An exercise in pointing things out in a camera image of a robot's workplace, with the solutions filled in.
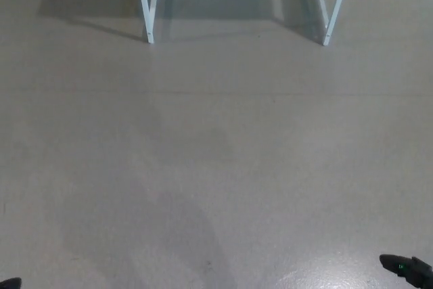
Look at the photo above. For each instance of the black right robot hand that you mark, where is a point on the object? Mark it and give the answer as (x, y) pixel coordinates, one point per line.
(411, 270)

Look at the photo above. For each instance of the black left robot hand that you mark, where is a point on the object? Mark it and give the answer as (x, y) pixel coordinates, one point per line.
(10, 283)

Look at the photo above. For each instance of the white desk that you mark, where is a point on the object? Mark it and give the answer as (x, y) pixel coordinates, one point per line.
(149, 15)

